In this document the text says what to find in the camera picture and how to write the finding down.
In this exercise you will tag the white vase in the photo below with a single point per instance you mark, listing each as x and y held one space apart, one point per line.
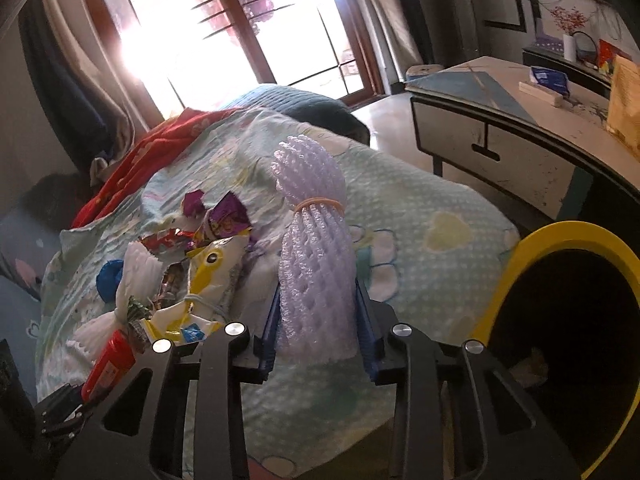
568 47

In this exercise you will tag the small purple candy wrapper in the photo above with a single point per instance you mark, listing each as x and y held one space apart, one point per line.
192 204

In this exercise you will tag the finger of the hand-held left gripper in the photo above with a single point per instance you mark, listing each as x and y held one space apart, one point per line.
60 412

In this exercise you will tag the blue tissue pack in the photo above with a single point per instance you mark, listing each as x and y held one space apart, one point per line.
550 80

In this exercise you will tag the dark blue and beige curtain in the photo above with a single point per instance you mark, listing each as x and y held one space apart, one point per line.
65 60

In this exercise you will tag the blue wrapper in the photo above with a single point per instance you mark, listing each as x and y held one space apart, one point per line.
109 280

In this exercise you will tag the blue quilted pillow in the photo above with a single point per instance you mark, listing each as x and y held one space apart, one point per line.
310 105

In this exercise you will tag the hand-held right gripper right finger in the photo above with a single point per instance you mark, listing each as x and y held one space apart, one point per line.
369 345

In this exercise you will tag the grey beige curtain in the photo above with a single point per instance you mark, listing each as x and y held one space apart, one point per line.
385 25

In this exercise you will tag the red printed box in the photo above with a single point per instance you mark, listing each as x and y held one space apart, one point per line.
612 57

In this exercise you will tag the light green printed blanket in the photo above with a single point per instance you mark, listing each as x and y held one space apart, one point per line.
425 280

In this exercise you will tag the red snack packet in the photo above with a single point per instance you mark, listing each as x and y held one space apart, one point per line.
110 365

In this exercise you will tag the yellow and white snack bag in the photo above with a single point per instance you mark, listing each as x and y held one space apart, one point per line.
210 270

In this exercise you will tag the brown candy bar wrapper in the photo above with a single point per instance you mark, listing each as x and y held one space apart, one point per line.
175 287

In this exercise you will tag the long white box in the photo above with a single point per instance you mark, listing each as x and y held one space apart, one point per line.
540 94

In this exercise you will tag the white desk with drawer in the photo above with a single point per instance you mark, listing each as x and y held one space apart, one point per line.
525 160

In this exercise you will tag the white foam net bundle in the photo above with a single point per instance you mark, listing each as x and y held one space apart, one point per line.
310 270

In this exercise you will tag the small green wrapper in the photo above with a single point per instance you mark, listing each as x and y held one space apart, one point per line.
137 312

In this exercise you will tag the yellow rimmed black trash bin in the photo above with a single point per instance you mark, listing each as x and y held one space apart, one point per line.
550 232

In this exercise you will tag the dark low cabinet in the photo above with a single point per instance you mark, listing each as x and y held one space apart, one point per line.
545 55

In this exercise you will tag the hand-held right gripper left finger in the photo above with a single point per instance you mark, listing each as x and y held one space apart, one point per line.
270 340

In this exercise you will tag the wooden framed window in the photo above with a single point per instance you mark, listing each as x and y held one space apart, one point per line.
225 25

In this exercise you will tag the red flower print blanket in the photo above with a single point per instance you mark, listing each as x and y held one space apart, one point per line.
150 160

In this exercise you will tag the red snack wrapper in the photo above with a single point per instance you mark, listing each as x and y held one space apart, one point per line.
165 241

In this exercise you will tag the gold and purple snack wrapper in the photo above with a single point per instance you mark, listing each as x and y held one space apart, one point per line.
225 215

